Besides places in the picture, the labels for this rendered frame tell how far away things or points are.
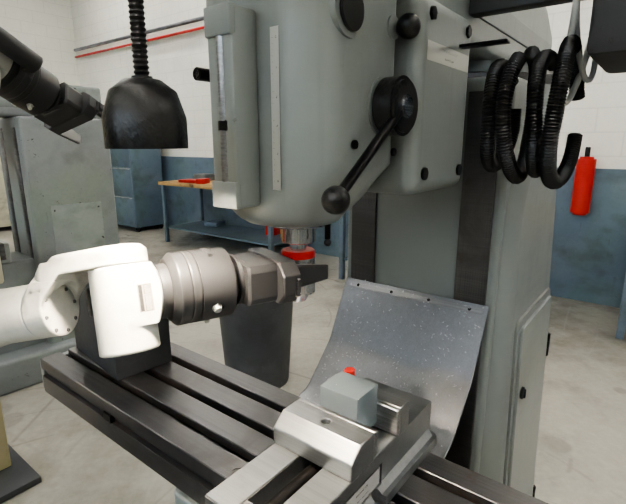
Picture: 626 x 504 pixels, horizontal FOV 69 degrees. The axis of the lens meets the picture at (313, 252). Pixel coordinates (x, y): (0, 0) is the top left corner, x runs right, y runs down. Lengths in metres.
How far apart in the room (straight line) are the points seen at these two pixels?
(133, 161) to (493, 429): 7.23
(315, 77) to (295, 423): 0.42
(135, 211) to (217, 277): 7.34
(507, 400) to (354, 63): 0.74
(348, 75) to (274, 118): 0.09
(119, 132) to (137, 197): 7.45
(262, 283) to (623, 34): 0.51
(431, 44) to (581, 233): 4.17
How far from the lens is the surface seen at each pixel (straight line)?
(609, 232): 4.74
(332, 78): 0.52
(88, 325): 1.08
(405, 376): 0.95
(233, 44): 0.52
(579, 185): 4.58
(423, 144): 0.66
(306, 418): 0.63
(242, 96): 0.52
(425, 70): 0.66
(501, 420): 1.05
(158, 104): 0.42
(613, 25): 0.69
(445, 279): 0.94
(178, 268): 0.54
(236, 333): 2.63
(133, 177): 7.83
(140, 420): 0.88
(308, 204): 0.53
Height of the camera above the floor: 1.41
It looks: 13 degrees down
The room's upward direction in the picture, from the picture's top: straight up
